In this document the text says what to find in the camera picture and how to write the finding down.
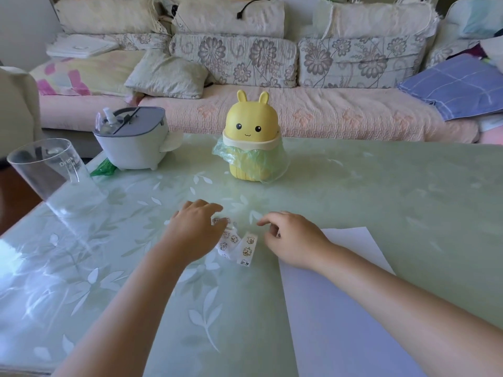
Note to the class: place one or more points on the white tissue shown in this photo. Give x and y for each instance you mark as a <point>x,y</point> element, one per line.
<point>173,142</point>

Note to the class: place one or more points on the clear plastic measuring cup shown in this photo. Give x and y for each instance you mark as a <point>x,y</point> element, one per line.
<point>59,172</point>

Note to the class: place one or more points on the cream lace top cushion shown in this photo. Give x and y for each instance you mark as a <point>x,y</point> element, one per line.
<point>377,19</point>
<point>220,23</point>
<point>106,13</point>

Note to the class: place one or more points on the yellow bunny desktop bin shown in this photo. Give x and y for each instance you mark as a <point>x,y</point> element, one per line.
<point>251,121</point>

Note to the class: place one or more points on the green plastic bag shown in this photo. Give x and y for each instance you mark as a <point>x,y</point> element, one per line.
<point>103,168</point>

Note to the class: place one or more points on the light blue pillow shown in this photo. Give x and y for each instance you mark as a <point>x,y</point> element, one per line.
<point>477,17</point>

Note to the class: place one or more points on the green plastic bin liner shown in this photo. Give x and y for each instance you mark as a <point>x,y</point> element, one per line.
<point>276,160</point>

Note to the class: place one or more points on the person's right fingers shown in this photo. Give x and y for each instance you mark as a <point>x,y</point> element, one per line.
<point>273,219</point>

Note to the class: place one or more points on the white paper sheet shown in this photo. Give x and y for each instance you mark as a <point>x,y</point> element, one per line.
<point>334,318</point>

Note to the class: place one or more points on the pastel patchwork blanket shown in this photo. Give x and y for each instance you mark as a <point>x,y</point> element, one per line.
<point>90,72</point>

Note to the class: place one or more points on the person's left forearm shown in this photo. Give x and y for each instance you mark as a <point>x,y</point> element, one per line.
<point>129,310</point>

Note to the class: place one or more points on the cartoon printed sticker strip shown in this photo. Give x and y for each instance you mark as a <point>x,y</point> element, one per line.
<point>247,247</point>

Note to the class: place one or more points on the pink quilted sofa cover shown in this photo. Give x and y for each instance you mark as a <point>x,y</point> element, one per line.
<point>334,113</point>

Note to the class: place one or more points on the flat white box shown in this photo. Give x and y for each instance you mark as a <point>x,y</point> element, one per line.
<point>80,45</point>

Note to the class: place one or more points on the floral sofa side cushion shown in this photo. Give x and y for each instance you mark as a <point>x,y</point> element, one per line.
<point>444,54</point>

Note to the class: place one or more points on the cream armchair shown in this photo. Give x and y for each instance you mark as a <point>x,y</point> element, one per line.
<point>17,109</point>

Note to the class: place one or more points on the pale green throw pillow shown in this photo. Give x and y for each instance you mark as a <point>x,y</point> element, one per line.
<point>167,74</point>

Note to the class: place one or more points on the person's right forearm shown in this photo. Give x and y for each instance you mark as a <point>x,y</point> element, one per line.
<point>412,318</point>

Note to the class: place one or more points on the person's right hand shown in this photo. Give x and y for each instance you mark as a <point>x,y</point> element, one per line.
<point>298,241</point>

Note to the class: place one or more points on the blue checked cloth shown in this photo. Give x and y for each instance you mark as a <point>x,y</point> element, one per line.
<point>456,86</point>

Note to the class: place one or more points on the floral sofa back cushion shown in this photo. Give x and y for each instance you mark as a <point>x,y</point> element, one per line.
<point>361,62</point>
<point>137,41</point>
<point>235,60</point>

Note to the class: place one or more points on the person's left fingers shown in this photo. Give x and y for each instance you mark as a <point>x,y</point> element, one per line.
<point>214,210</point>

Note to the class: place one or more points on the person's left hand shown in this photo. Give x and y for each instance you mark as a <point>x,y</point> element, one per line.
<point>192,231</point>

